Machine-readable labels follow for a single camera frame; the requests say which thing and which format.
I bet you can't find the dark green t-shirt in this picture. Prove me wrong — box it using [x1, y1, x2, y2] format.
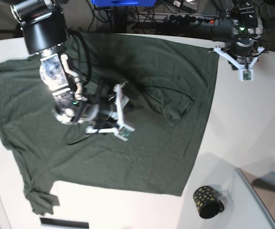
[0, 32, 219, 215]

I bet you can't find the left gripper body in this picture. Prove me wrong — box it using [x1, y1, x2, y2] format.
[208, 38, 268, 71]

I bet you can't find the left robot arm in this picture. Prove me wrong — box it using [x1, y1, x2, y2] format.
[209, 0, 268, 71]

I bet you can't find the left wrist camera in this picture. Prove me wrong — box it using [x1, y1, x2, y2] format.
[238, 69, 254, 81]

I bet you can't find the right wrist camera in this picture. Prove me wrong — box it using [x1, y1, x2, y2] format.
[115, 125, 135, 142]

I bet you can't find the white slotted plate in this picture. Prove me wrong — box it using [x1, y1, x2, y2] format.
[40, 218, 89, 229]

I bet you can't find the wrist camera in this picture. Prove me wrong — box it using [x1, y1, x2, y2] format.
[238, 69, 254, 81]
[115, 125, 135, 142]

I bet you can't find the white power strip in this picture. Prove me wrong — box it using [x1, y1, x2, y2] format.
[132, 12, 221, 27]

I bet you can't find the blue box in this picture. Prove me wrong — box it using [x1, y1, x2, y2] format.
[91, 0, 156, 7]

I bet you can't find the black mug with gold dots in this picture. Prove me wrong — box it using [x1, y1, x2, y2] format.
[193, 186, 225, 219]

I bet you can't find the grey tray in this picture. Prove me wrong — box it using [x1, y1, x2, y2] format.
[237, 168, 275, 228]

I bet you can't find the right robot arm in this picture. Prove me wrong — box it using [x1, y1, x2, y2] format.
[4, 0, 134, 141]

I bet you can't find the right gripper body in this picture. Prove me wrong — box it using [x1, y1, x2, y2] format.
[85, 81, 129, 135]

